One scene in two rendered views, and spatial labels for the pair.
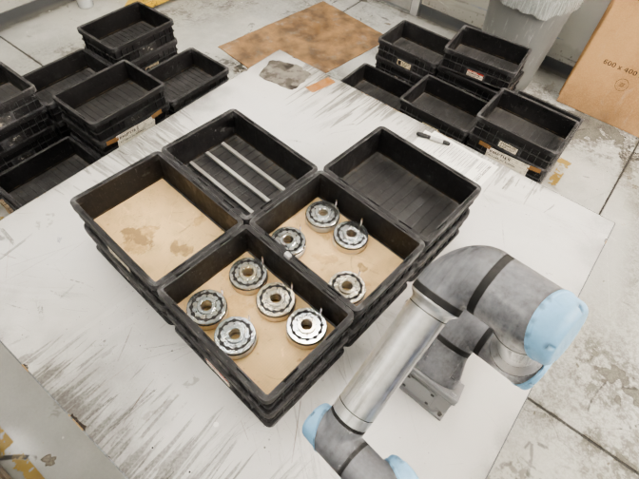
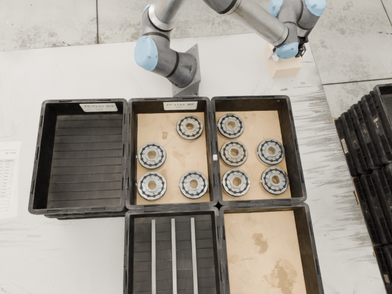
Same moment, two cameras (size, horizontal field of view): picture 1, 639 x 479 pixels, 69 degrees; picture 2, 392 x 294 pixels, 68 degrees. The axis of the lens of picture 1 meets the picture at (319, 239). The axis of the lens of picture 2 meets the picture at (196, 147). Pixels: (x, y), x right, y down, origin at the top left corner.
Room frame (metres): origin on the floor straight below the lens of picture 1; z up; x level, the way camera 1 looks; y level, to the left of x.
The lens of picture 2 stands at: (0.96, 0.22, 1.88)
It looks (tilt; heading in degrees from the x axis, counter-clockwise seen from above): 71 degrees down; 220
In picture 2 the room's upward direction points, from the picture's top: 10 degrees clockwise
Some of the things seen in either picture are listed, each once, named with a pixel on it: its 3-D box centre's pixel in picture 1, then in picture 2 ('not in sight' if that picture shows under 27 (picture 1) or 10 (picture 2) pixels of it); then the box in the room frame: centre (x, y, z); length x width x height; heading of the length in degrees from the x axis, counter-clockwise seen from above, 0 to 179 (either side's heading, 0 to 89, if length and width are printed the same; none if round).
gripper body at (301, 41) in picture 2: not in sight; (296, 41); (0.06, -0.08, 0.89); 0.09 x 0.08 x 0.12; 59
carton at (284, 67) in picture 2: not in sight; (282, 58); (0.05, -0.11, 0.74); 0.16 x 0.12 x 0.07; 59
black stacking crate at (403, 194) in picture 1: (397, 191); (86, 157); (1.01, -0.23, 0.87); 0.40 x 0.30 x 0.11; 52
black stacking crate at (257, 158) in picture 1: (241, 173); (174, 273); (1.02, 0.27, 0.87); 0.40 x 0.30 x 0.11; 52
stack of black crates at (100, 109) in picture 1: (123, 128); not in sight; (1.72, 1.02, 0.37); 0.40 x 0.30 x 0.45; 146
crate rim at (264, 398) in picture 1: (255, 304); (255, 147); (0.54, 0.14, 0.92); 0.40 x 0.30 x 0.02; 52
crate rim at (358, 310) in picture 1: (336, 235); (170, 150); (0.77, -0.05, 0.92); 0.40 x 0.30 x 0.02; 52
